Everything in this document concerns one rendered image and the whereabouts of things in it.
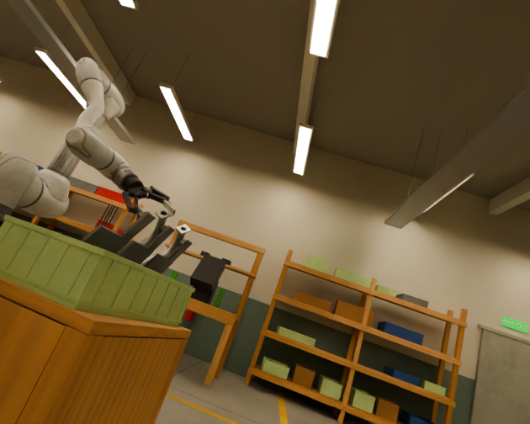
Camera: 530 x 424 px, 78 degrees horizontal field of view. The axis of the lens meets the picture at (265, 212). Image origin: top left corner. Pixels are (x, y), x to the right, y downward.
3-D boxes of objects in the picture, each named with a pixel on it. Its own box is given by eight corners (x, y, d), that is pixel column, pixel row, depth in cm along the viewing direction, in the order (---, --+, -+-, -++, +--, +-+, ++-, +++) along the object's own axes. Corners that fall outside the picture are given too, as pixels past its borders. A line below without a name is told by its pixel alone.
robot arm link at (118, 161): (119, 188, 140) (99, 176, 128) (99, 168, 146) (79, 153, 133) (137, 171, 142) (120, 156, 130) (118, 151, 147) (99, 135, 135)
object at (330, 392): (446, 466, 453) (469, 307, 520) (243, 384, 492) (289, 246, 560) (429, 452, 504) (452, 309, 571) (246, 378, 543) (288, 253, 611)
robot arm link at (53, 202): (1, 201, 146) (38, 218, 166) (29, 212, 142) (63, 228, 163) (91, 71, 169) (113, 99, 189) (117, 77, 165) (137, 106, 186)
